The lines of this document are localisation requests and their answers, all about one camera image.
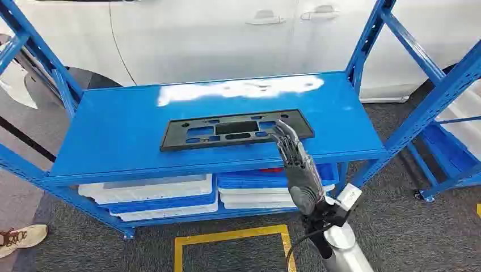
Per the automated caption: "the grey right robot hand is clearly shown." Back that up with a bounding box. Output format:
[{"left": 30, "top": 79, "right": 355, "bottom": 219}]
[{"left": 271, "top": 119, "right": 326, "bottom": 218}]

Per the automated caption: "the black plastic plate bracket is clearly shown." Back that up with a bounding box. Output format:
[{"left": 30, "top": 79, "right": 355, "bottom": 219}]
[{"left": 159, "top": 109, "right": 315, "bottom": 153}]

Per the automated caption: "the white plastic tray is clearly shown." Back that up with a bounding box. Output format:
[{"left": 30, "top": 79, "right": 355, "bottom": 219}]
[
  {"left": 218, "top": 184, "right": 336, "bottom": 196},
  {"left": 78, "top": 173, "right": 214, "bottom": 206},
  {"left": 219, "top": 193, "right": 301, "bottom": 210},
  {"left": 109, "top": 199, "right": 220, "bottom": 223}
]

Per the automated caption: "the blue plastic tray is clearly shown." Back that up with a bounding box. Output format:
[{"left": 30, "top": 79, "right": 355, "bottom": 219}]
[
  {"left": 217, "top": 163, "right": 340, "bottom": 190},
  {"left": 100, "top": 188, "right": 219, "bottom": 215}
]

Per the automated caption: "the small blue metal rack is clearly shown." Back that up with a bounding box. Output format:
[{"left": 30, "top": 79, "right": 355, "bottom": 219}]
[{"left": 407, "top": 116, "right": 481, "bottom": 203}]

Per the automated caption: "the white car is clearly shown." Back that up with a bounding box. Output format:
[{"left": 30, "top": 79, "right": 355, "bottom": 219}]
[{"left": 0, "top": 0, "right": 481, "bottom": 104}]

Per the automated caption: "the blue metal shelf rack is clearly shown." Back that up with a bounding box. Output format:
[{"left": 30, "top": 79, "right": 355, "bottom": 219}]
[{"left": 0, "top": 0, "right": 481, "bottom": 241}]

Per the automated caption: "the person's beige shoe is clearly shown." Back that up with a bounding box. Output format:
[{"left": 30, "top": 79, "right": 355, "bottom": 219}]
[{"left": 0, "top": 224, "right": 50, "bottom": 260}]

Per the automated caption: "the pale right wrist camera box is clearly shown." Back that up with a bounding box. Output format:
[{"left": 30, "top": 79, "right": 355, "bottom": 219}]
[{"left": 335, "top": 183, "right": 364, "bottom": 212}]

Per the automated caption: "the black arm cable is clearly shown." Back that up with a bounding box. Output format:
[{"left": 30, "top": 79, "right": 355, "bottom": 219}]
[{"left": 285, "top": 223, "right": 336, "bottom": 272}]

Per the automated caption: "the white car door handle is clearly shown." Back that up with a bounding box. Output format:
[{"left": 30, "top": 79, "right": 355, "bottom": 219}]
[
  {"left": 300, "top": 5, "right": 340, "bottom": 22},
  {"left": 246, "top": 10, "right": 286, "bottom": 26}
]

